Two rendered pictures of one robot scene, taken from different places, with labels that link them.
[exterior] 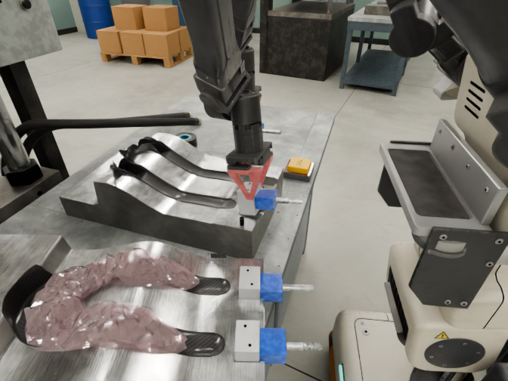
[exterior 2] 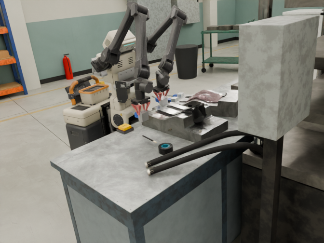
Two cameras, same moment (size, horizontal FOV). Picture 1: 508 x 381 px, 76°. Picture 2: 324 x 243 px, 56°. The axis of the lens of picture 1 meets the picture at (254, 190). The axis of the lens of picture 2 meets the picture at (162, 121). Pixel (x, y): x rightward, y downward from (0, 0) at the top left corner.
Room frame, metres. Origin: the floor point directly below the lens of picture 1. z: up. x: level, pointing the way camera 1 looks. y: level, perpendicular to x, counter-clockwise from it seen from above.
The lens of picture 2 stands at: (2.32, 0.93, 1.58)
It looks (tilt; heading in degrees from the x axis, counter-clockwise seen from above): 22 degrees down; 208
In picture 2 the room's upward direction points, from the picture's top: 5 degrees counter-clockwise
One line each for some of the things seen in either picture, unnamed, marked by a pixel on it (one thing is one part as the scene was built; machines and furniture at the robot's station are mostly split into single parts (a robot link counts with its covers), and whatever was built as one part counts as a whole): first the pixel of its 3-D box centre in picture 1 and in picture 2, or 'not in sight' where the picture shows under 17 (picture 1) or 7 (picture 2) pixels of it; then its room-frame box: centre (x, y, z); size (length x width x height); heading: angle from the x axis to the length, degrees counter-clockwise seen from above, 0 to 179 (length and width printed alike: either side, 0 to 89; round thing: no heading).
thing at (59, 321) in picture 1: (110, 295); (205, 95); (0.33, 0.23, 0.90); 0.26 x 0.18 x 0.08; 89
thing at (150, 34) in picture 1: (145, 33); not in sight; (5.55, 1.68, 0.37); 1.20 x 0.82 x 0.74; 72
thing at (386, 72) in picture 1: (385, 37); not in sight; (4.76, -1.77, 0.46); 1.90 x 0.70 x 0.92; 154
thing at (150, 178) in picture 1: (175, 170); (181, 109); (0.67, 0.19, 0.92); 0.35 x 0.16 x 0.09; 72
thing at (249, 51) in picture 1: (241, 59); (139, 85); (0.88, 0.03, 1.12); 0.07 x 0.06 x 0.07; 64
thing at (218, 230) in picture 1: (175, 183); (182, 117); (0.69, 0.20, 0.87); 0.50 x 0.26 x 0.14; 72
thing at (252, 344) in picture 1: (278, 345); (175, 96); (0.27, -0.04, 0.85); 0.13 x 0.05 x 0.05; 89
